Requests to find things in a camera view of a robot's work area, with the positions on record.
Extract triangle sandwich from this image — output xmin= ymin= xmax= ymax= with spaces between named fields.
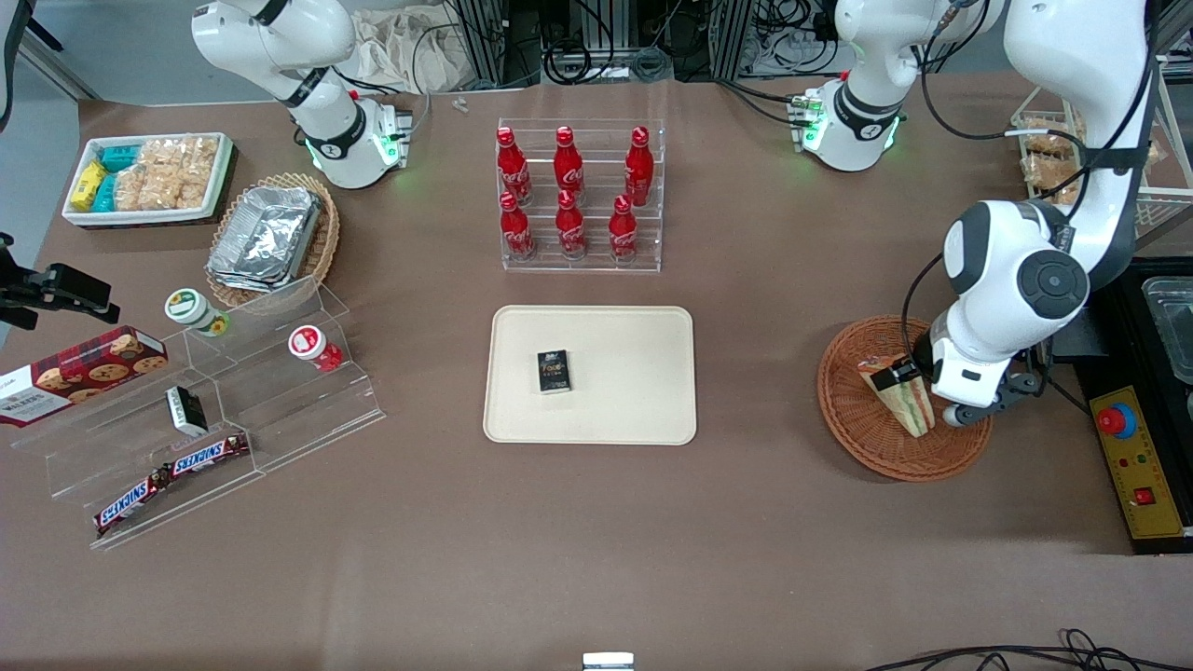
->
xmin=857 ymin=354 xmax=936 ymax=439

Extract brown wicker basket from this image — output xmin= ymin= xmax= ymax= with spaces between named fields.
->
xmin=817 ymin=315 xmax=994 ymax=483

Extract beige plastic tray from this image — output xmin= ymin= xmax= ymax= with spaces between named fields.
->
xmin=483 ymin=305 xmax=698 ymax=446

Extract light wicker basket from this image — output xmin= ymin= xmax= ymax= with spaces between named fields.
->
xmin=207 ymin=172 xmax=341 ymax=308

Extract aluminium foil tray stack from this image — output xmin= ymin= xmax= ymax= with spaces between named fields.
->
xmin=207 ymin=186 xmax=322 ymax=292

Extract white rectangular snack tray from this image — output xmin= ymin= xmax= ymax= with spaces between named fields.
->
xmin=62 ymin=132 xmax=234 ymax=227

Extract black appliance base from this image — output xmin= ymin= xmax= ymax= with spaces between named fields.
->
xmin=1053 ymin=256 xmax=1193 ymax=557

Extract yellow control box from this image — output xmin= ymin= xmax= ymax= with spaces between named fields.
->
xmin=1090 ymin=385 xmax=1186 ymax=541

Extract clear plastic container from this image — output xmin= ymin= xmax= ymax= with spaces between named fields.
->
xmin=1142 ymin=277 xmax=1193 ymax=385

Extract red cola bottle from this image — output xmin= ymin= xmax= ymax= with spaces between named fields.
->
xmin=610 ymin=195 xmax=638 ymax=263
xmin=624 ymin=127 xmax=655 ymax=208
xmin=497 ymin=127 xmax=532 ymax=206
xmin=555 ymin=190 xmax=588 ymax=259
xmin=500 ymin=192 xmax=536 ymax=260
xmin=555 ymin=127 xmax=585 ymax=197

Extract clear acrylic bottle rack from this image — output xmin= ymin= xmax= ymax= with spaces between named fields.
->
xmin=497 ymin=117 xmax=667 ymax=273

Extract small black card box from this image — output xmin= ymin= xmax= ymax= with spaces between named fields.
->
xmin=537 ymin=349 xmax=573 ymax=394

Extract red lid yogurt cup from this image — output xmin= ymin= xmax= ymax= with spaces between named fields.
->
xmin=288 ymin=325 xmax=344 ymax=373

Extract white crumpled cloth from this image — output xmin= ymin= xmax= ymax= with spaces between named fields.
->
xmin=350 ymin=7 xmax=467 ymax=94

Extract clear acrylic stepped shelf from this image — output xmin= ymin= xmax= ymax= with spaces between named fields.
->
xmin=9 ymin=275 xmax=386 ymax=551

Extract snickers chocolate bar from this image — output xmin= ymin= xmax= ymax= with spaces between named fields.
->
xmin=168 ymin=432 xmax=251 ymax=478
xmin=93 ymin=466 xmax=173 ymax=537

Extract small black white box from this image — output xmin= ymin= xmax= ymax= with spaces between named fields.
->
xmin=166 ymin=385 xmax=210 ymax=437

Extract green lid yogurt cup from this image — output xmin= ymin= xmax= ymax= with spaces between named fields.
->
xmin=165 ymin=288 xmax=231 ymax=338

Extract red tartan cookie box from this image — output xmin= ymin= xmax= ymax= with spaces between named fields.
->
xmin=0 ymin=326 xmax=169 ymax=428

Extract yellow snack pack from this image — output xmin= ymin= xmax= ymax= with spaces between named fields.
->
xmin=70 ymin=160 xmax=108 ymax=211

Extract black tripod leg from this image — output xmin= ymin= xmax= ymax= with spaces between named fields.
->
xmin=0 ymin=0 xmax=66 ymax=131

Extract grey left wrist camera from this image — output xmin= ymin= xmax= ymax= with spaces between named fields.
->
xmin=941 ymin=371 xmax=1043 ymax=428

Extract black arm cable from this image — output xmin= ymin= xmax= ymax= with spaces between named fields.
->
xmin=899 ymin=0 xmax=1161 ymax=374

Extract black power cable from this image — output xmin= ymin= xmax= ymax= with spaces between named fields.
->
xmin=1049 ymin=368 xmax=1093 ymax=417

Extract white wire rack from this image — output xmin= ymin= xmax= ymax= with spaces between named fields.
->
xmin=1011 ymin=56 xmax=1193 ymax=234

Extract black floor cables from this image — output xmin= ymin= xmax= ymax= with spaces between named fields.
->
xmin=867 ymin=628 xmax=1193 ymax=671

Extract aluminium frame profile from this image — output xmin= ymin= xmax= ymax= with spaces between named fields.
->
xmin=710 ymin=0 xmax=758 ymax=80
xmin=455 ymin=0 xmax=546 ymax=91

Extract black cable bundle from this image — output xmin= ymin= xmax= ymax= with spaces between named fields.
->
xmin=543 ymin=0 xmax=677 ymax=87

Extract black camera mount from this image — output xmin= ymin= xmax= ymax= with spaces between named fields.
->
xmin=0 ymin=233 xmax=120 ymax=332

